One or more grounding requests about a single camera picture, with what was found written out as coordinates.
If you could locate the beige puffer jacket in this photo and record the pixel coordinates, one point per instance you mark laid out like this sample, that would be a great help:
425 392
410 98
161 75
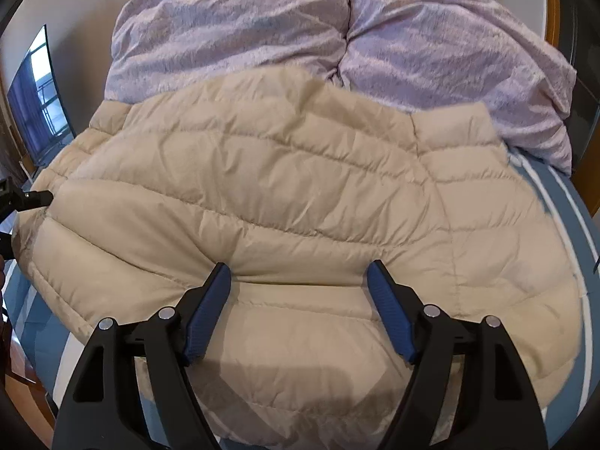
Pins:
300 197

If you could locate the blue striped bed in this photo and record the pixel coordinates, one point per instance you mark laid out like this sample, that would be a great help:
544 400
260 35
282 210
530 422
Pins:
583 337

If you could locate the lilac floral duvet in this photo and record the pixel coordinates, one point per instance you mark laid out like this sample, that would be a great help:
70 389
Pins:
422 37

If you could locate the flat screen television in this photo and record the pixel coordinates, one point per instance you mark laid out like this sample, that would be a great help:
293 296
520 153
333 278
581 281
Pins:
40 93

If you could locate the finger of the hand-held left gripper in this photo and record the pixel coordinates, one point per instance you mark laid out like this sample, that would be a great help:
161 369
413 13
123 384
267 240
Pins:
28 197
5 243

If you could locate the dark glass-paned door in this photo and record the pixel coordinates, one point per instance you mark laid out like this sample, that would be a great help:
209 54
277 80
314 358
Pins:
583 103

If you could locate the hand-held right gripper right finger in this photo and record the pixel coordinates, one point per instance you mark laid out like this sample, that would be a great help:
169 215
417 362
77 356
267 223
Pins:
389 307

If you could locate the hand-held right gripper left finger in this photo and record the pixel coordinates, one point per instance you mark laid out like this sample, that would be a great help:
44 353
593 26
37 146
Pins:
208 307

